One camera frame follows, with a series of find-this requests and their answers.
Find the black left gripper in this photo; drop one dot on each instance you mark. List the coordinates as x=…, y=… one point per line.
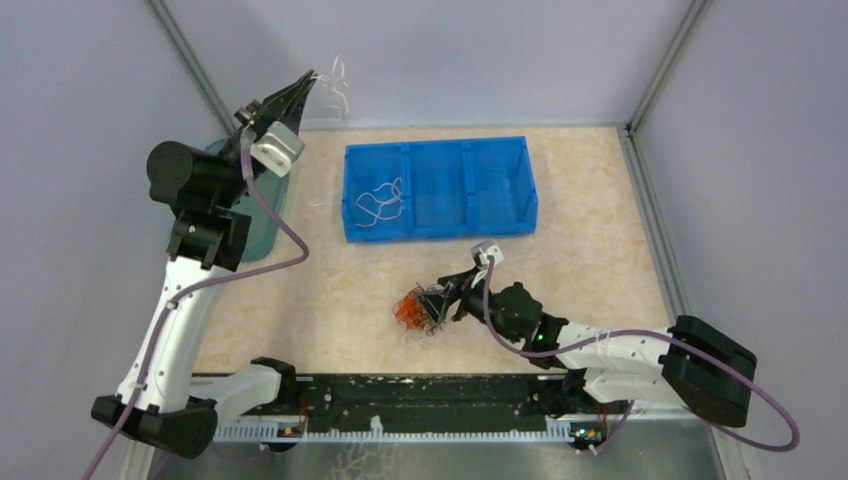
x=275, y=105

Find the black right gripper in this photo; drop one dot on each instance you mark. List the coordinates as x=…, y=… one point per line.
x=466, y=292

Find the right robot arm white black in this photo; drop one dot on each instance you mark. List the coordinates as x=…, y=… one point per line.
x=690, y=363

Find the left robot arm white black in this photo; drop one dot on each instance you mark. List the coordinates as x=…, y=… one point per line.
x=156, y=403

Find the teal translucent plastic tray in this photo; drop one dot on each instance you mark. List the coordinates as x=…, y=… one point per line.
x=247, y=210

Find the blue three-compartment plastic bin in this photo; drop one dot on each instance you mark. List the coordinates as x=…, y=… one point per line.
x=438, y=190

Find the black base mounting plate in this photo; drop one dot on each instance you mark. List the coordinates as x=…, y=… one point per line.
x=435, y=403

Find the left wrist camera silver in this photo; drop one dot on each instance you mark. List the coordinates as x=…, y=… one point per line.
x=278, y=149

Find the white slotted cable duct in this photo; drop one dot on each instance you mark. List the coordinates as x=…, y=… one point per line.
x=272, y=432

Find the aluminium frame rail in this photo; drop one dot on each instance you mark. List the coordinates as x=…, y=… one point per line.
x=733, y=458

